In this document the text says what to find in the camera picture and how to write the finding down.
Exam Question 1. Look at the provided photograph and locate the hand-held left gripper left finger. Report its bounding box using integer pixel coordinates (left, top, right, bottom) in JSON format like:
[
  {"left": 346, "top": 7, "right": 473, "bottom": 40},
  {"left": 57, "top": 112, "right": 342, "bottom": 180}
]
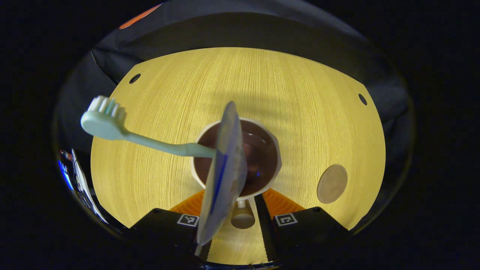
[{"left": 129, "top": 189, "right": 212, "bottom": 263}]

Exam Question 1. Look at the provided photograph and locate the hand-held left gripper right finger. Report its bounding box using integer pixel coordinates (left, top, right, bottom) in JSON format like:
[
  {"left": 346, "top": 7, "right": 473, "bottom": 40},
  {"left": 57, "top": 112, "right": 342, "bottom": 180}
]
[{"left": 254, "top": 187, "right": 351, "bottom": 263}]

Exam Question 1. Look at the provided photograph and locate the white toothpaste tube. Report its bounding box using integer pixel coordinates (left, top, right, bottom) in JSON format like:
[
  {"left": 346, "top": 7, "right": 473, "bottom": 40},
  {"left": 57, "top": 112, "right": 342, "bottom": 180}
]
[{"left": 196, "top": 101, "right": 248, "bottom": 246}]

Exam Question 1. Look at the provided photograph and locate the beige cup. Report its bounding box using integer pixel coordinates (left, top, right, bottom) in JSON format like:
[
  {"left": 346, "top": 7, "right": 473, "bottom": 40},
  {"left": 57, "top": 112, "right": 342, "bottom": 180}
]
[{"left": 191, "top": 117, "right": 282, "bottom": 230}]

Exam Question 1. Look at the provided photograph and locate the round brown coaster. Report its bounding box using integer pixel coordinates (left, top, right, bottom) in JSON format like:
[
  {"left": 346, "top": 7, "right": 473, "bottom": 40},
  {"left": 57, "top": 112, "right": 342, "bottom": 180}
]
[{"left": 317, "top": 165, "right": 348, "bottom": 204}]

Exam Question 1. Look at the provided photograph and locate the pale green toothbrush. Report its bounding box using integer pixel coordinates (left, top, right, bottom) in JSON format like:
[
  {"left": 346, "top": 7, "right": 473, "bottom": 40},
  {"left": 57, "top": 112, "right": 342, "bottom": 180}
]
[{"left": 80, "top": 96, "right": 216, "bottom": 158}]

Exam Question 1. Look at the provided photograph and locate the wooden desktop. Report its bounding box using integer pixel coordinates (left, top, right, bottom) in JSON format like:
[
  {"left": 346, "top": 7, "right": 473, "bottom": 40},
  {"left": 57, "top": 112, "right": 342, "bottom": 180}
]
[{"left": 91, "top": 47, "right": 386, "bottom": 265}]

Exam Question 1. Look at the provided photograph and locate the white side table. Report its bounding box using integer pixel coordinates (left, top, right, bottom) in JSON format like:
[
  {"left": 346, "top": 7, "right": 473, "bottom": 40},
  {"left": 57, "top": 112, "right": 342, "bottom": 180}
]
[{"left": 72, "top": 149, "right": 108, "bottom": 224}]

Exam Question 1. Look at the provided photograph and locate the computer monitor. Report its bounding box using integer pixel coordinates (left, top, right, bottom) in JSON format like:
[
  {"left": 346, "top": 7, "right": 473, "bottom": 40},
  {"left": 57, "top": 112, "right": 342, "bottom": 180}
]
[{"left": 58, "top": 149, "right": 74, "bottom": 191}]

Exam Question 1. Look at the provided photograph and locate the black backdrop cloth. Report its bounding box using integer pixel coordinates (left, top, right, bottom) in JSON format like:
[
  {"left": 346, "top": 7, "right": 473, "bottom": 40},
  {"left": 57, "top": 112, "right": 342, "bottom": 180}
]
[{"left": 56, "top": 0, "right": 411, "bottom": 158}]

